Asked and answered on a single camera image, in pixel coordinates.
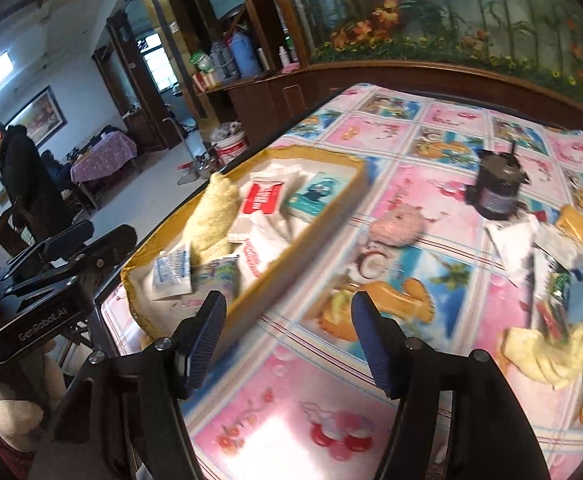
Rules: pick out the small white bottle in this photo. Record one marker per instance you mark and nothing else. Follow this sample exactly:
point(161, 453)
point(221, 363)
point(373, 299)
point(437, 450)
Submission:
point(282, 56)
point(263, 59)

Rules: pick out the white and red bucket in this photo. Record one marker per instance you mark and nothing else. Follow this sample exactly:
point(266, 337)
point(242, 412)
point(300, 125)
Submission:
point(231, 146)

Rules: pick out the printed fruit tablecloth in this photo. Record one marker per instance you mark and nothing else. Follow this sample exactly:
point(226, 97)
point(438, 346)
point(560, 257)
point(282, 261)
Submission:
point(321, 385)

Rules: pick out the wooden chair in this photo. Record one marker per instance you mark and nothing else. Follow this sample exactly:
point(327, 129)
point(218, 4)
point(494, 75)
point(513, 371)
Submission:
point(1, 232)

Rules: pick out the yellow cardboard box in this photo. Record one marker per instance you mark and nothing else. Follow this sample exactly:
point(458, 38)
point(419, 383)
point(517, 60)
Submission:
point(296, 270)

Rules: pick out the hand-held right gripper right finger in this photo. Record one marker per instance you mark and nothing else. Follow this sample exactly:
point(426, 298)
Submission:
point(376, 345)

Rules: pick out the white and blue sachet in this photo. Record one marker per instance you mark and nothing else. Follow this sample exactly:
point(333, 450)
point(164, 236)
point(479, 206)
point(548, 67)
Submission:
point(171, 272)

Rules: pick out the red and white packet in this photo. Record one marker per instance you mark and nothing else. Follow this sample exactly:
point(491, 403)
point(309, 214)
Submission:
point(261, 200)

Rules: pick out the white packet with red print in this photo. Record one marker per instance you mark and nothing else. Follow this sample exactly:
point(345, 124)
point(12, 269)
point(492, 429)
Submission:
point(256, 255)

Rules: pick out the yellow towel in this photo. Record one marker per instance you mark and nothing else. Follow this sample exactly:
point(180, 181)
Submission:
point(556, 355)
point(211, 220)

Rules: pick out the framed wall picture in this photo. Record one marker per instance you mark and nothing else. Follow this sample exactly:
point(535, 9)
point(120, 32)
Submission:
point(41, 112)

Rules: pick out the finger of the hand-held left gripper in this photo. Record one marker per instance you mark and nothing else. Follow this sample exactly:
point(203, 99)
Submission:
point(61, 242)
point(96, 255)

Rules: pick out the striped colourful packet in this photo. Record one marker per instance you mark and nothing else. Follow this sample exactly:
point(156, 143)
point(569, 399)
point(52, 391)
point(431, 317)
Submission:
point(551, 322)

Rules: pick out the person's left hand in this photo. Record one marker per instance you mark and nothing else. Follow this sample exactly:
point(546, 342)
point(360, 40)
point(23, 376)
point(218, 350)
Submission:
point(16, 410)

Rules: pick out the orange yellow cloth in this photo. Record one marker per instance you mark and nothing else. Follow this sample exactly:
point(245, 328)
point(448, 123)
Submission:
point(576, 230)

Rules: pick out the pink scrubber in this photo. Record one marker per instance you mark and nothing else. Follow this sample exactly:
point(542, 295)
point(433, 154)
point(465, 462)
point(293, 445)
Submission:
point(396, 225)

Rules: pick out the table with purple cloth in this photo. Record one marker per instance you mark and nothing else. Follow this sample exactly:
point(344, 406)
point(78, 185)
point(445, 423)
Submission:
point(101, 157)

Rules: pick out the clear water jug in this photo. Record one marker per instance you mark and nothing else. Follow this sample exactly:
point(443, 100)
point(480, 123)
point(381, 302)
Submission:
point(221, 62)

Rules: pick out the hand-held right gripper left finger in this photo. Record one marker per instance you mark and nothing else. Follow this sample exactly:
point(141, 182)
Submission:
point(204, 345)

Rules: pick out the dark green packet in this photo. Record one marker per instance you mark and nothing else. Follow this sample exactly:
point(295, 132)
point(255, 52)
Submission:
point(559, 285)

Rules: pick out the green bag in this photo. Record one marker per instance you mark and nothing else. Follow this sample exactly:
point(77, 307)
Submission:
point(201, 61)

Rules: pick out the teal cartoon tissue pack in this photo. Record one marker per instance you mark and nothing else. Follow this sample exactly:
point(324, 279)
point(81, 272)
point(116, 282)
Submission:
point(316, 195)

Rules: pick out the blue thermos flask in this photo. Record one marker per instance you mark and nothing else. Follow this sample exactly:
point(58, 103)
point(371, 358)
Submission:
point(245, 52)

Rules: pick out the floral glass screen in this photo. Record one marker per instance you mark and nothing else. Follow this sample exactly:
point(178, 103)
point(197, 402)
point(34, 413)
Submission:
point(446, 10)

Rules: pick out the metal pot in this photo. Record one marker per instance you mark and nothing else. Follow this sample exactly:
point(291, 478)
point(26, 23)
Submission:
point(204, 167)

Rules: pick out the black electric motor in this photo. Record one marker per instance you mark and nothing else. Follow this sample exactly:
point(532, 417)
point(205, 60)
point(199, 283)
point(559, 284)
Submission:
point(496, 190)

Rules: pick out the plain white packet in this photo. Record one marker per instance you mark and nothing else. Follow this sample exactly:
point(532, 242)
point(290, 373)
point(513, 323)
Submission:
point(514, 250)

